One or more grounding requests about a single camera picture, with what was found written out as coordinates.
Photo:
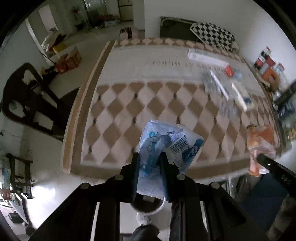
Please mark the black white checkered cushion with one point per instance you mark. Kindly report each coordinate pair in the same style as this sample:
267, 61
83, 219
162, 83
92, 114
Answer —
215, 36

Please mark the blue white plastic wrapper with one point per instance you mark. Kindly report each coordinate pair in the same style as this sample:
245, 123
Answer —
180, 145

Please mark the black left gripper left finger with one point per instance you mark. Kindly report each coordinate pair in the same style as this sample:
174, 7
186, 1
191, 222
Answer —
119, 188

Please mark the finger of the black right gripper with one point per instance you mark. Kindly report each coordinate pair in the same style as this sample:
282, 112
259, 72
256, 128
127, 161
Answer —
280, 172

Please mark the white trash bin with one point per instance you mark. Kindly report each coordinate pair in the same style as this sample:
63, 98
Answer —
147, 204

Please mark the black chair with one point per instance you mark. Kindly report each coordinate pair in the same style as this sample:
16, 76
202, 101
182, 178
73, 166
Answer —
15, 90

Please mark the orange snack bag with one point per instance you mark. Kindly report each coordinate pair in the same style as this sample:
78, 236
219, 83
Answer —
260, 140

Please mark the orange blue small box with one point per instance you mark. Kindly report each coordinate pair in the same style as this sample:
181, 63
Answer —
233, 72

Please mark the brown diamond pattern rug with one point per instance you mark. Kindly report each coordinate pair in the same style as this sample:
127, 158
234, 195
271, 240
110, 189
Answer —
135, 81

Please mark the cardboard boxes pile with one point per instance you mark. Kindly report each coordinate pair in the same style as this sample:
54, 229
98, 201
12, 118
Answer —
67, 57

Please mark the silver pill blister pack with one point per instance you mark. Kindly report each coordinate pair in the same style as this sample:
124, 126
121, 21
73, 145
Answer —
209, 84

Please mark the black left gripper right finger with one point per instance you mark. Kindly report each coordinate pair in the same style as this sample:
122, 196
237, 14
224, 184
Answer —
179, 187

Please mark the white Doctor toothpaste box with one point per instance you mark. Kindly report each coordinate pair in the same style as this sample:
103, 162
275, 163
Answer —
206, 58

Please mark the white medicine box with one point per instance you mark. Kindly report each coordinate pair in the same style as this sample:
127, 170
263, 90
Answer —
222, 83

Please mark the white open carton box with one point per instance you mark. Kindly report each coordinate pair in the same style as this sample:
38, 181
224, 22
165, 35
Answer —
243, 97

